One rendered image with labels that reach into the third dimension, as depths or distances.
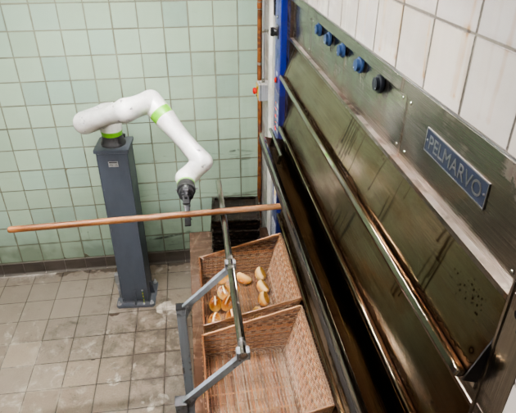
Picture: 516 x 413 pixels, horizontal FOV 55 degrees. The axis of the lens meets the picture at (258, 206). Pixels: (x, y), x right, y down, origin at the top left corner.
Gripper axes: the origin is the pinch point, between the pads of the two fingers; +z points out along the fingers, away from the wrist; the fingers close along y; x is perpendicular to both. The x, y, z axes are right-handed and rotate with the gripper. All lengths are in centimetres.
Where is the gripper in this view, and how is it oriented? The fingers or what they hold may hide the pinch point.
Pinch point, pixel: (187, 212)
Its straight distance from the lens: 234.4
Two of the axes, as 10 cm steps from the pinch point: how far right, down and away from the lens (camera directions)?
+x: -9.9, 0.7, -1.2
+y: 0.0, 8.5, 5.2
